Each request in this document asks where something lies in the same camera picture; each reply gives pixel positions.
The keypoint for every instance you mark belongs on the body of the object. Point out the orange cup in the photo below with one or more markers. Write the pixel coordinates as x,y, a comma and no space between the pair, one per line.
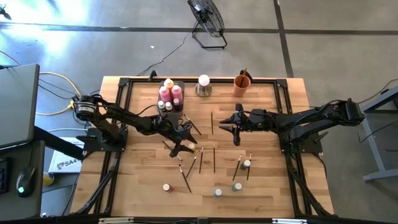
241,91

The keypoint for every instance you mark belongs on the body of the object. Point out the black computer mouse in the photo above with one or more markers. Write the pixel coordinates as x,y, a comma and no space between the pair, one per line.
25,180

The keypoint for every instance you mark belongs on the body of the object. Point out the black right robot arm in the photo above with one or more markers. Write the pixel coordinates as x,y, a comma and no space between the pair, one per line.
311,119

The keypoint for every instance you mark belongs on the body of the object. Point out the dark desk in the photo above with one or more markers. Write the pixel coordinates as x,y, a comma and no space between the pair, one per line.
31,202

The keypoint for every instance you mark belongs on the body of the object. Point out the white bulb brass lamp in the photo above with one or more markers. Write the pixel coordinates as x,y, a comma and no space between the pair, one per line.
203,81

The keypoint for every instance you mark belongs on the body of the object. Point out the grey side table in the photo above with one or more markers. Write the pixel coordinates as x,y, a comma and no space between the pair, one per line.
373,146

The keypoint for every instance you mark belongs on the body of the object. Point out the white metal bracket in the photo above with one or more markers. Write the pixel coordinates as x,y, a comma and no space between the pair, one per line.
289,221
116,220

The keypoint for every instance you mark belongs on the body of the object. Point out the large pink paint bottle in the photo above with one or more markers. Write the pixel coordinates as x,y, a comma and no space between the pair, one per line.
177,91
164,93

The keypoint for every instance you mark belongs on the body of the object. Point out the small yellow paint bottle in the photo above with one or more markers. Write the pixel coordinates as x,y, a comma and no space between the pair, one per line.
191,146

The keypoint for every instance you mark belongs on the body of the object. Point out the white printed box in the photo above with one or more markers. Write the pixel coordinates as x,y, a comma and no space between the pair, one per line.
65,163

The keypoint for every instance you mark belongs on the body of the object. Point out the black paintbrush silver ferrule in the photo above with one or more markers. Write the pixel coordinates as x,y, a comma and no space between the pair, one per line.
248,174
190,168
165,144
194,126
236,171
185,180
201,161

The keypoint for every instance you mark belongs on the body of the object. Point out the small green paint bottle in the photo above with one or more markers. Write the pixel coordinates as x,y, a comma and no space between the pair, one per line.
246,163

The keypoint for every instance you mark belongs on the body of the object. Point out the small purple paint bottle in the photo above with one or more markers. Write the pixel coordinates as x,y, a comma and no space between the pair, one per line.
176,102

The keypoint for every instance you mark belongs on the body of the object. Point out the small white paint bottle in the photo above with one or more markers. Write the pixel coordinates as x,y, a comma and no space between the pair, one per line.
161,105
168,106

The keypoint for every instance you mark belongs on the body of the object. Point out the black keyboard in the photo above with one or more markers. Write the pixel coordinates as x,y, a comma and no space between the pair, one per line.
3,175

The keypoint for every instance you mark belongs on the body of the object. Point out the black paintbrush gold ferrule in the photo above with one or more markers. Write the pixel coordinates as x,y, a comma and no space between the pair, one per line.
214,158
212,121
243,77

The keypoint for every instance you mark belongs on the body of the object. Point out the black floor fan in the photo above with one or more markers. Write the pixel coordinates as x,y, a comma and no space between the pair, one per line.
206,17

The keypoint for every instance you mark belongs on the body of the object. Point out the small light blue paint bottle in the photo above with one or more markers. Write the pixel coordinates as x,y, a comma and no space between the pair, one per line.
218,192

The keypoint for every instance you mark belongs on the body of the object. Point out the small teal paint bottle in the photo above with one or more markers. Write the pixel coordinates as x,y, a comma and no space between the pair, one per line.
237,186

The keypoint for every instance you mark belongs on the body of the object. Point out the small red paint bottle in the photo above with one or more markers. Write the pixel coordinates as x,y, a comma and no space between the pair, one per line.
167,187

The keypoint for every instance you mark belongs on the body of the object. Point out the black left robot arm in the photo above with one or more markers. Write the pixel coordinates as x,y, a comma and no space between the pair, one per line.
130,116

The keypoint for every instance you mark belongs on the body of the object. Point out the large yellow paint bottle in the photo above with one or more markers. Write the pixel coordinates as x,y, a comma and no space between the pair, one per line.
168,83

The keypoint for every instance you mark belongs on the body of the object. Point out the black frame clamp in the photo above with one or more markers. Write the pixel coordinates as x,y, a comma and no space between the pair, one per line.
152,74
250,77

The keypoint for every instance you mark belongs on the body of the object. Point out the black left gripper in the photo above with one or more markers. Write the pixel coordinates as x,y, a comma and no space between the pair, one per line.
168,127

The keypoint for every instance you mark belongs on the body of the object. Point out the grey plastic bin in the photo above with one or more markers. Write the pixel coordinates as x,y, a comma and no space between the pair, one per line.
171,114

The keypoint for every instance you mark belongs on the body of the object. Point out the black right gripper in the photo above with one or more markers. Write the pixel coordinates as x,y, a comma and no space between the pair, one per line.
256,118

